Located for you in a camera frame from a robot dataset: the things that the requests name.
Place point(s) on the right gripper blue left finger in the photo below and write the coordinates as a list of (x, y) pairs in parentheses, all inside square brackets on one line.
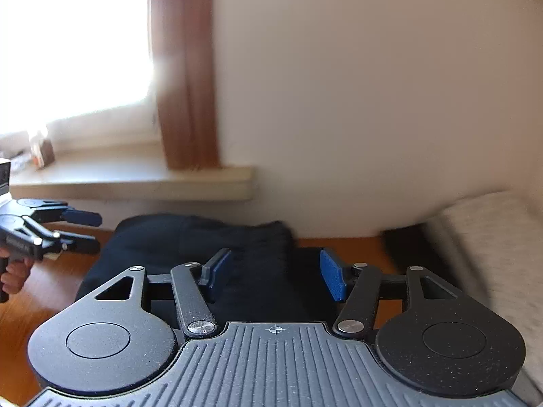
[(195, 286)]

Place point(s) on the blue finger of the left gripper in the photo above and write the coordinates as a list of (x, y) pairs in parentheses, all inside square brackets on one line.
[(56, 242), (82, 217)]

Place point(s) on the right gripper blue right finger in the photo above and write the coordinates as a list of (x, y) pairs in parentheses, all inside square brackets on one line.
[(356, 287)]

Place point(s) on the black Nike sweatpants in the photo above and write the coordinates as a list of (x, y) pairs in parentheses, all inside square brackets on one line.
[(274, 280)]

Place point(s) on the person's left hand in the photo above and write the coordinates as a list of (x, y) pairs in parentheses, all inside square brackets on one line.
[(15, 276)]

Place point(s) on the black folded garment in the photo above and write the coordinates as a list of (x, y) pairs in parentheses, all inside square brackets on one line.
[(413, 246)]

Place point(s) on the small orange picture carton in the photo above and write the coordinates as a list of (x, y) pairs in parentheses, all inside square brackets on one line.
[(41, 150)]

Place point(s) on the white patterned folded cloth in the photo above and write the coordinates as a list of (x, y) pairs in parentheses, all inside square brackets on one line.
[(493, 245)]

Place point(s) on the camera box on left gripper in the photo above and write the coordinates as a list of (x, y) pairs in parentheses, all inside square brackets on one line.
[(5, 171)]

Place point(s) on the brown wooden window frame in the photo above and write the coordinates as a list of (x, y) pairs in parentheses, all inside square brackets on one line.
[(181, 33)]

